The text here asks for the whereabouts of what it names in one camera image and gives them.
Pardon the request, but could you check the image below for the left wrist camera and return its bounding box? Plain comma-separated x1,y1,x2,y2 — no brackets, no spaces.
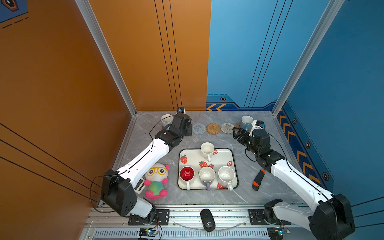
177,107,185,114

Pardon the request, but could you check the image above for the grey woven round coaster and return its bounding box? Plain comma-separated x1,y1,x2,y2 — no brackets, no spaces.
192,123,206,135

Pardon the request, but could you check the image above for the black orange utility knife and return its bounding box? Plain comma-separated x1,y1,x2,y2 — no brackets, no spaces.
252,169,266,192

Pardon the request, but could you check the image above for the white woven round coaster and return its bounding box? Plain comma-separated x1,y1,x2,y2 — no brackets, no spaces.
221,123,235,134

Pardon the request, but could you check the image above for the black computer mouse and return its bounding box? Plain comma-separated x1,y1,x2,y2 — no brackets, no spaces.
200,209,216,232

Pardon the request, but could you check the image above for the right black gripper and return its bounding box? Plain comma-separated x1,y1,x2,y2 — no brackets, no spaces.
232,127,260,158

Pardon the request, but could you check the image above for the tan rattan round coaster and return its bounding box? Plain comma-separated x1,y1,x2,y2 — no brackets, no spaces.
206,123,221,135

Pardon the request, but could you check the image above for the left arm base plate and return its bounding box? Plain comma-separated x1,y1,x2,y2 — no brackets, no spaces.
128,209,170,226

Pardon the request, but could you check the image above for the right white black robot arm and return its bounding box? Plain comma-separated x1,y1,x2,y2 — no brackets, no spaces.
233,128,356,240

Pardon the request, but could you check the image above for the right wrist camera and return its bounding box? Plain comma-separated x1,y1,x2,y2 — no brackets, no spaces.
250,120,265,132

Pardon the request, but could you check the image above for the white calculator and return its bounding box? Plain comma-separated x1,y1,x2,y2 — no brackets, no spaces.
134,178,145,194

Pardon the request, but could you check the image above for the pink panda plush toy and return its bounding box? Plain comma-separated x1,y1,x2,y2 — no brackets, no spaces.
144,163,171,200

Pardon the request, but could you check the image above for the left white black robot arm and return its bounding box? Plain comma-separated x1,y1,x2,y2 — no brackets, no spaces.
101,107,192,223

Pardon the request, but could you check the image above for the light blue mug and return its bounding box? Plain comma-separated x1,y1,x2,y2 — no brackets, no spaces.
161,114,174,130

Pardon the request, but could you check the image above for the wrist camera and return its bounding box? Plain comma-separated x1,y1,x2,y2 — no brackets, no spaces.
250,120,265,132
177,107,185,114

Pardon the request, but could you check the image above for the left green circuit board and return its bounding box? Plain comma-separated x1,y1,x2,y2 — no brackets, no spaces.
138,228,160,240

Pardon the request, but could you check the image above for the red inside mug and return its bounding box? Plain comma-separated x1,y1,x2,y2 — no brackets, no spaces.
179,166,195,190

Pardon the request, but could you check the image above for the white mug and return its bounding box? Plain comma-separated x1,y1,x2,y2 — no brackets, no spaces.
201,142,215,163
217,166,235,191

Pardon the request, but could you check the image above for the right green circuit board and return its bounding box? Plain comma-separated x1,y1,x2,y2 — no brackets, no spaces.
267,228,291,240

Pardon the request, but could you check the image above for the white strawberry tray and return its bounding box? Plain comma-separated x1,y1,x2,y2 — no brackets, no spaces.
178,148,239,191

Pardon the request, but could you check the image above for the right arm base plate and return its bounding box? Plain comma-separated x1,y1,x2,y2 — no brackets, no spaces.
248,209,292,226

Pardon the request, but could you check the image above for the purple mug front middle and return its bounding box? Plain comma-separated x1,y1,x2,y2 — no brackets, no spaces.
199,167,216,191

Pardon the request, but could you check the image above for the green circuit board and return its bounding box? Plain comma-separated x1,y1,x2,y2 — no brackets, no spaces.
267,228,291,240
138,228,160,240

